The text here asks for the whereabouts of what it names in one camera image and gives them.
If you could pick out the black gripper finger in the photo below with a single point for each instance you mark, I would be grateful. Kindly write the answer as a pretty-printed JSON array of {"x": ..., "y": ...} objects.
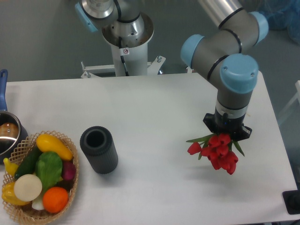
[
  {"x": 209, "y": 121},
  {"x": 241, "y": 133}
]

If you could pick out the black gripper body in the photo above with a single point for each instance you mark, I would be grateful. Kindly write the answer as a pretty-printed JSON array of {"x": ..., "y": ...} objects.
[{"x": 224, "y": 124}]

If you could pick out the red tulip bouquet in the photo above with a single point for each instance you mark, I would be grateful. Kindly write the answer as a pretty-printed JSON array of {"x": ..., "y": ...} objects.
[{"x": 218, "y": 149}]

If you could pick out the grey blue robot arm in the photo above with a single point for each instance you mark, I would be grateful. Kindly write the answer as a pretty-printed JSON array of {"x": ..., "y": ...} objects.
[{"x": 220, "y": 59}]

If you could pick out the black device at table edge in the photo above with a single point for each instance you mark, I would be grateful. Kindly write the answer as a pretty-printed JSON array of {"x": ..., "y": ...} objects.
[{"x": 292, "y": 201}]

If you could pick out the dark grey ribbed vase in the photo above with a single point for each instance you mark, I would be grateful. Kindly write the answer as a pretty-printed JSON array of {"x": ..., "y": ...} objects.
[{"x": 98, "y": 146}]

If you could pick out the blue plastic bag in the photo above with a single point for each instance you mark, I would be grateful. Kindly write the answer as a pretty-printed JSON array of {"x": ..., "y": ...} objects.
[{"x": 283, "y": 15}]

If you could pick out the yellow squash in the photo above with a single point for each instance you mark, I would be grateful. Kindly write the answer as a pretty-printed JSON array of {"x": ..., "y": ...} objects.
[{"x": 47, "y": 143}]

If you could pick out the green lettuce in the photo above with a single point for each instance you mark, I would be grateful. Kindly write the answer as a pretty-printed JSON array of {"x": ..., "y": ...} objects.
[{"x": 48, "y": 169}]

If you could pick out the orange fruit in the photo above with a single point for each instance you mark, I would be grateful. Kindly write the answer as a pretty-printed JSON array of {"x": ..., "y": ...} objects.
[{"x": 55, "y": 199}]

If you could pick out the green cucumber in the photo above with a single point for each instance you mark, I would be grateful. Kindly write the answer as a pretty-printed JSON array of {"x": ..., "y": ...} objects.
[{"x": 28, "y": 164}]

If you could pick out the white leek stalk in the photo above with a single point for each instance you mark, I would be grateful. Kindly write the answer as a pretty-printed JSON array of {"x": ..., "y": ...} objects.
[{"x": 37, "y": 204}]

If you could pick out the white round onion slice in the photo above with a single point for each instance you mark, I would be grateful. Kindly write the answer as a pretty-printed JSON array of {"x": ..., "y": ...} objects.
[{"x": 28, "y": 187}]

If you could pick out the woven wicker basket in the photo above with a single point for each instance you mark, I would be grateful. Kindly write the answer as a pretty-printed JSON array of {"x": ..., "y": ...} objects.
[{"x": 26, "y": 215}]

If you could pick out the yellow bell pepper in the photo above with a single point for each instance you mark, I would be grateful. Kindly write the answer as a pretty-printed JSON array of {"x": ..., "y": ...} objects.
[{"x": 8, "y": 195}]

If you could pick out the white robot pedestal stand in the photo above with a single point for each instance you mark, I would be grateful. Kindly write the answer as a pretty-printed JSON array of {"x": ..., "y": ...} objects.
[{"x": 129, "y": 47}]

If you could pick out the blue handled saucepan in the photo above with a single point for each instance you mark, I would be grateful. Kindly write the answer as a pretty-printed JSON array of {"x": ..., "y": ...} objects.
[{"x": 12, "y": 131}]

